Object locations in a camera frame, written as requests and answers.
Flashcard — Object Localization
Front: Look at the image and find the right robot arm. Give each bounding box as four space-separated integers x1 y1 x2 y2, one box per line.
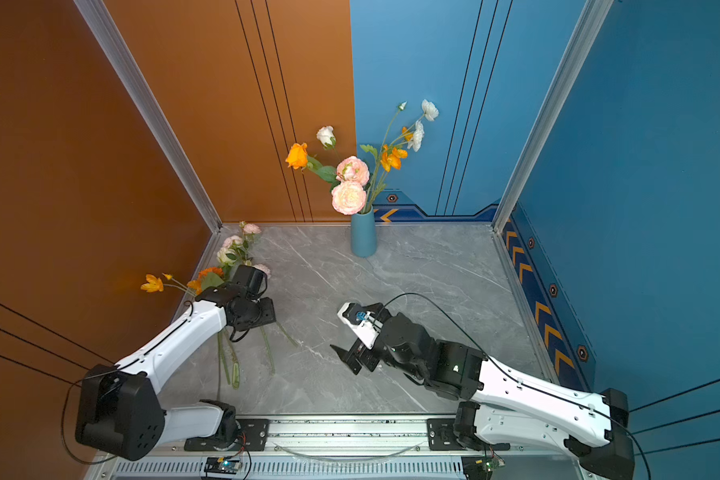
334 302 635 479

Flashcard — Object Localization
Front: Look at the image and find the teal ceramic vase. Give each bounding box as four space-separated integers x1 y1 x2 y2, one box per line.
351 211 377 258

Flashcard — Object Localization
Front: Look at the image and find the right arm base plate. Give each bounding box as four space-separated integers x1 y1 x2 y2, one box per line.
426 417 511 453

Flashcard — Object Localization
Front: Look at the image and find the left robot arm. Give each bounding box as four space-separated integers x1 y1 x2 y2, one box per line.
74 266 276 461

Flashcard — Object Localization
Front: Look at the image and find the orange gerbera flower stem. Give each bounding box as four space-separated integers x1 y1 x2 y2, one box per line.
187 267 241 389

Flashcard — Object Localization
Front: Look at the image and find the aluminium front rail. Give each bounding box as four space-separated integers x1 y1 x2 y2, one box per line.
84 414 594 479

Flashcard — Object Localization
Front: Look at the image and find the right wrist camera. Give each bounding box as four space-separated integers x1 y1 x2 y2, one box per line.
337 302 391 349

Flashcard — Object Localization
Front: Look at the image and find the yellow poppy flower stem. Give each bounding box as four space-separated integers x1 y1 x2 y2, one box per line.
140 273 195 294

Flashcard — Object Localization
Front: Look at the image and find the left aluminium corner post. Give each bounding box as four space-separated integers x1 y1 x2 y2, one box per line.
74 0 223 232

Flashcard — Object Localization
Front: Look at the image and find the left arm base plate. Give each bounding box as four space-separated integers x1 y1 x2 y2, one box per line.
183 418 270 453

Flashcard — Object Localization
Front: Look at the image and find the right aluminium corner post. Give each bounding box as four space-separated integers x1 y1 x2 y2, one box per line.
492 0 614 235

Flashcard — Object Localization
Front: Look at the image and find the aluminium corner post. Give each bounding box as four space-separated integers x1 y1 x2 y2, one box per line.
74 0 223 232
492 0 614 235

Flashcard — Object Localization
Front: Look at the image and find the small pink rose spray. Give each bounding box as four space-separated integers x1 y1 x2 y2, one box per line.
215 220 299 376

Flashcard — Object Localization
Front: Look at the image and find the right green circuit board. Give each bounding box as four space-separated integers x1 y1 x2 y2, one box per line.
461 456 506 480

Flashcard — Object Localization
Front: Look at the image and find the left green circuit board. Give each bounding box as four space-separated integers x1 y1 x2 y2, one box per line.
201 456 246 479

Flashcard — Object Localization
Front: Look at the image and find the white ranunculus flower stem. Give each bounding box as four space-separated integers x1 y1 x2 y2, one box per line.
369 99 439 195

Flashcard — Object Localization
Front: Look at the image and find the orange poppy flower stem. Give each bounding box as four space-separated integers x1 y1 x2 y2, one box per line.
372 127 414 194

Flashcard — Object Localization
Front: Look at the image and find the green circuit board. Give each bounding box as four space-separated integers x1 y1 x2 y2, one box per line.
201 456 246 479
461 456 506 480

